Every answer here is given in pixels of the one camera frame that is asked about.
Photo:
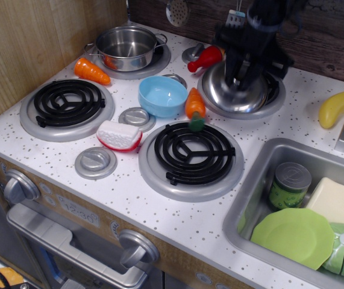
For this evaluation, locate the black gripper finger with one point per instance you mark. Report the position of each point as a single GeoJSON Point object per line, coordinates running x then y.
{"type": "Point", "coordinates": [252, 71]}
{"type": "Point", "coordinates": [233, 64]}

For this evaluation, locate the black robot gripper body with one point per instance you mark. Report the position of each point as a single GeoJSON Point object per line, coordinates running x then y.
{"type": "Point", "coordinates": [254, 45]}

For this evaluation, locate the steel pot lid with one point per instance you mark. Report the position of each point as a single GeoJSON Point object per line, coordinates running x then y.
{"type": "Point", "coordinates": [231, 98]}

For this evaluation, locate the orange toy carrot green stem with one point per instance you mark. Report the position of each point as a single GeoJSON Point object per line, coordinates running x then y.
{"type": "Point", "coordinates": [195, 110]}

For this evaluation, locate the light blue plastic bowl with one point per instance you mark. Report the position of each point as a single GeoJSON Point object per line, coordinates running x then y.
{"type": "Point", "coordinates": [161, 96]}

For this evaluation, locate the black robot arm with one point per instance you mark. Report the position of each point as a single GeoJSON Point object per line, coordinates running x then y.
{"type": "Point", "coordinates": [269, 16]}

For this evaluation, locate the small steel pot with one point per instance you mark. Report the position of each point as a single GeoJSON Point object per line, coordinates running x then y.
{"type": "Point", "coordinates": [128, 48]}

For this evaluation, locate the red toy ketchup bottle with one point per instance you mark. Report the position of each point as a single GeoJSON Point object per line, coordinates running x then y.
{"type": "Point", "coordinates": [209, 56]}

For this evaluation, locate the back right black burner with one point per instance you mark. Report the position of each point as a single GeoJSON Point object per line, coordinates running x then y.
{"type": "Point", "coordinates": [275, 99]}

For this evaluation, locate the black burner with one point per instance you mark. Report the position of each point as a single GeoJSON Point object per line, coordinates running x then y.
{"type": "Point", "coordinates": [66, 110]}
{"type": "Point", "coordinates": [191, 166]}
{"type": "Point", "coordinates": [275, 99]}

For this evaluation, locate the grey toy spatula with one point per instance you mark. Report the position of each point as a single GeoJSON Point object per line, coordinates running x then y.
{"type": "Point", "coordinates": [235, 19]}

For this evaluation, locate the grey stove knob back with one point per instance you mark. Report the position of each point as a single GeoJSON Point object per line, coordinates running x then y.
{"type": "Point", "coordinates": [193, 53]}

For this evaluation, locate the grey stove knob behind bowl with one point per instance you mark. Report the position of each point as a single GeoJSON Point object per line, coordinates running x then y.
{"type": "Point", "coordinates": [177, 78]}

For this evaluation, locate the back left grey burner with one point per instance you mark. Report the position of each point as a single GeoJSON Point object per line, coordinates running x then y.
{"type": "Point", "coordinates": [159, 62]}

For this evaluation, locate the silver perforated toy ladle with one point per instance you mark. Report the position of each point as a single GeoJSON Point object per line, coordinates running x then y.
{"type": "Point", "coordinates": [177, 12]}

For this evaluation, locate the yellow toy banana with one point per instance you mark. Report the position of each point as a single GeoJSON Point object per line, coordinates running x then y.
{"type": "Point", "coordinates": [330, 110]}

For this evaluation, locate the grey stove knob middle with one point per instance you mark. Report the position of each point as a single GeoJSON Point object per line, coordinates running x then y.
{"type": "Point", "coordinates": [138, 117]}

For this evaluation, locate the front right black burner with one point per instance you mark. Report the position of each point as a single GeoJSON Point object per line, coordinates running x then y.
{"type": "Point", "coordinates": [191, 166]}

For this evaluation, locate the green toy tin can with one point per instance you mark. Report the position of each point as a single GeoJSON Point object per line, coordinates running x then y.
{"type": "Point", "coordinates": [290, 184]}

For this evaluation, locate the silver toy sink basin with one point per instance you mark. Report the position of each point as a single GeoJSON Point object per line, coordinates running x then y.
{"type": "Point", "coordinates": [269, 269]}

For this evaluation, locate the red white toy radish slice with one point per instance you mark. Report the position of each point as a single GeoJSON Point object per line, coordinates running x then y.
{"type": "Point", "coordinates": [119, 136]}

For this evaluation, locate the orange carrot tip piece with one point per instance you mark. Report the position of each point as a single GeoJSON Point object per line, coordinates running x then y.
{"type": "Point", "coordinates": [85, 69]}

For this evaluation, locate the cream toy cutting board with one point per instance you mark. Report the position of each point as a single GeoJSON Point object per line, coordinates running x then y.
{"type": "Point", "coordinates": [327, 200]}

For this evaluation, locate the green plastic plate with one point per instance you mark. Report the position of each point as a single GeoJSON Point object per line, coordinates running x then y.
{"type": "Point", "coordinates": [298, 234]}

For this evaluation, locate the grey stove knob front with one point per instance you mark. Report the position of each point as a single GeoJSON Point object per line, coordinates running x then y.
{"type": "Point", "coordinates": [95, 163]}

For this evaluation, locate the front left black burner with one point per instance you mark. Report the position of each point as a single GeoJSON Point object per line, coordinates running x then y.
{"type": "Point", "coordinates": [66, 110]}

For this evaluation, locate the grey oven dial right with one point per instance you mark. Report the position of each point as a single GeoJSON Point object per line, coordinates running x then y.
{"type": "Point", "coordinates": [137, 248]}

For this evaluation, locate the grey oven dial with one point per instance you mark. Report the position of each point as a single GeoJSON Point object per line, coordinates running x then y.
{"type": "Point", "coordinates": [137, 248]}
{"type": "Point", "coordinates": [19, 188]}

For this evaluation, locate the green toy cabbage half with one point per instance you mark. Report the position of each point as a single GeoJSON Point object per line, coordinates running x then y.
{"type": "Point", "coordinates": [334, 263]}

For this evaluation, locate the grey oven dial left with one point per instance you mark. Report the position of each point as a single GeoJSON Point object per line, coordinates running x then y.
{"type": "Point", "coordinates": [19, 188]}

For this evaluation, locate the orange toy on floor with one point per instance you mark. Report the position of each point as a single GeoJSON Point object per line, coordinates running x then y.
{"type": "Point", "coordinates": [11, 276]}

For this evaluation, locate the grey oven door handle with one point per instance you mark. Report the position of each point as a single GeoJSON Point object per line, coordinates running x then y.
{"type": "Point", "coordinates": [77, 265]}

